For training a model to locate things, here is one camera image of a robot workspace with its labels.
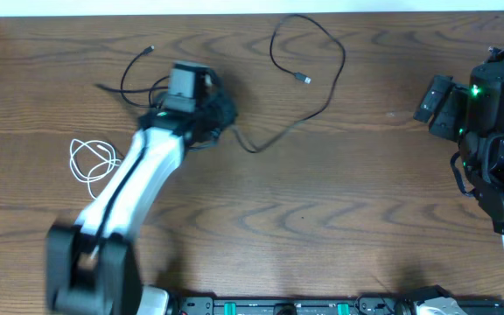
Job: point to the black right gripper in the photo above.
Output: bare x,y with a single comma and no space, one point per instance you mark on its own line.
456,101

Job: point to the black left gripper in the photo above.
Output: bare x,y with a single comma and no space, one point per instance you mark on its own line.
219,110

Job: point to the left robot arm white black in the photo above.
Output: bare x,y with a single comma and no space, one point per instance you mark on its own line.
91,266

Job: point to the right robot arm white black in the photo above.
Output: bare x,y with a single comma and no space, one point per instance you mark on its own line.
482,174

